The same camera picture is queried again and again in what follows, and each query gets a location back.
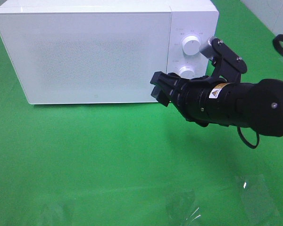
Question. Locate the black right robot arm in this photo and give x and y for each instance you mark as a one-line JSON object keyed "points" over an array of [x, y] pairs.
{"points": [[257, 106]]}

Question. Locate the white microwave oven body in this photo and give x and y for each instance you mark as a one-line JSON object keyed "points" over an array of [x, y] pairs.
{"points": [[188, 17]]}

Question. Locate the white microwave knob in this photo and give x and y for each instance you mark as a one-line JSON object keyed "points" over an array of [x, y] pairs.
{"points": [[187, 72], [191, 45]]}

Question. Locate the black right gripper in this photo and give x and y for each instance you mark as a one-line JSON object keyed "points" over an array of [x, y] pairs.
{"points": [[188, 96]]}

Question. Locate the white microwave door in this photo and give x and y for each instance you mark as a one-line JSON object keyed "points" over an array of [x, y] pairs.
{"points": [[84, 58]]}

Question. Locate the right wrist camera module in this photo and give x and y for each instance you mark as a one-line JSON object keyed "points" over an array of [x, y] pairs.
{"points": [[228, 65]]}

